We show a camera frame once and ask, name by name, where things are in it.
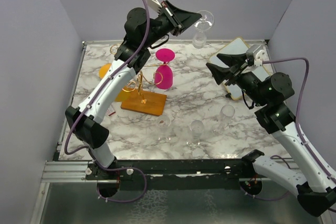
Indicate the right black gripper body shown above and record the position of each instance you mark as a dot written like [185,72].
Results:
[248,81]

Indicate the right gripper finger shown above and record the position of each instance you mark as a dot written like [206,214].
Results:
[221,74]
[229,60]

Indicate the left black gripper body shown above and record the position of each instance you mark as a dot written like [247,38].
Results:
[161,27]

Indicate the clear wine glass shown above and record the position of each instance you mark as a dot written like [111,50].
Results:
[195,132]
[204,24]
[163,128]

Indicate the clear flute glass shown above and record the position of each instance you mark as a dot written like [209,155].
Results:
[226,114]

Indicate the pink plastic wine glass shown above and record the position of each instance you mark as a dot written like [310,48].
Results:
[163,77]

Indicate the yellow plastic wine glass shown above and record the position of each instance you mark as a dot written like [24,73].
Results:
[113,79]

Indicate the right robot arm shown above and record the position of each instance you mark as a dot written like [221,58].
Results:
[314,186]

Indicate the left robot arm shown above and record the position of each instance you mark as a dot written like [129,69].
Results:
[141,32]

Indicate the white board gold rim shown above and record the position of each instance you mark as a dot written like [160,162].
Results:
[234,53]

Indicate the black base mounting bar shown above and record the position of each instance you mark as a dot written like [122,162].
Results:
[173,174]

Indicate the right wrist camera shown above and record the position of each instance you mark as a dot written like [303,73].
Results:
[255,55]

